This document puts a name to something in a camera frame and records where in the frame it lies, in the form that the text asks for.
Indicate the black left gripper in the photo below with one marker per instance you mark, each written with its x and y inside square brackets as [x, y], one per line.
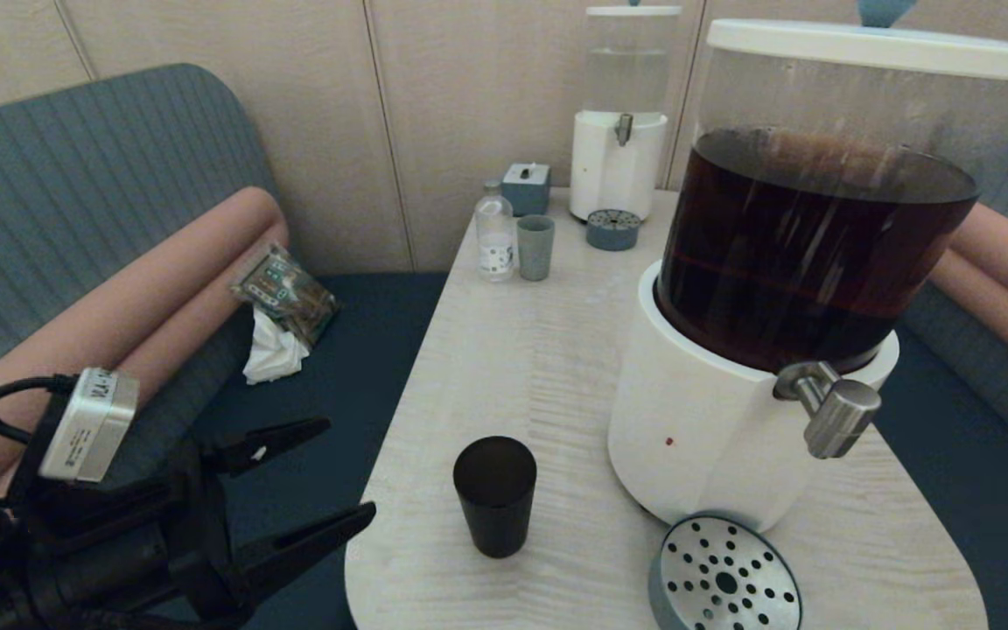
[119, 551]

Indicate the black cup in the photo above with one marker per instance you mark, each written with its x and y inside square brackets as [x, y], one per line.
[495, 507]

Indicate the large metal dispenser tap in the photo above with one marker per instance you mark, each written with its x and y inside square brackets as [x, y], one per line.
[841, 420]

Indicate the grey-blue cup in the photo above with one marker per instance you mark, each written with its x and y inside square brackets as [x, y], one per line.
[535, 249]

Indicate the dark teal seat cushion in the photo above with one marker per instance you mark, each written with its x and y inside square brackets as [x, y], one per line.
[976, 525]
[338, 376]

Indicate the crumpled white tissue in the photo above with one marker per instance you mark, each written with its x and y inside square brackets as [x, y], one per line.
[272, 354]

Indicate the clear plastic bottle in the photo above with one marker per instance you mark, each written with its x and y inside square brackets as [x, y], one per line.
[495, 236]

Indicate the ribbed grey-blue bench backrest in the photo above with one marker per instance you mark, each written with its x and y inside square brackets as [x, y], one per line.
[994, 372]
[75, 175]

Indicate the small blue box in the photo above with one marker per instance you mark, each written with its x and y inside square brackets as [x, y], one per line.
[526, 191]

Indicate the small blue drip tray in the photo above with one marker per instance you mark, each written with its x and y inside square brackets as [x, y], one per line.
[613, 232]

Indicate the large silver drip tray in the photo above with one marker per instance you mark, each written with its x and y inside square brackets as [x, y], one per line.
[723, 582]

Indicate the small clear water dispenser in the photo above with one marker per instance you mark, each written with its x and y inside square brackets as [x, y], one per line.
[613, 175]

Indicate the large dark tea dispenser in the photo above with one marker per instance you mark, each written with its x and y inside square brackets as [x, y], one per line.
[731, 280]

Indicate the small metal dispenser tap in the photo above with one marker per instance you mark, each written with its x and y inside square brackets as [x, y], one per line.
[623, 129]

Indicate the small white dispenser lid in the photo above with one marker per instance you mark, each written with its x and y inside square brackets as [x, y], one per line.
[633, 10]

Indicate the large white dispenser lid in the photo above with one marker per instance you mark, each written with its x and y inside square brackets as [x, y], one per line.
[863, 48]

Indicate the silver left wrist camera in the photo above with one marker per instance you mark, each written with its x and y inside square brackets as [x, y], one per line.
[88, 424]

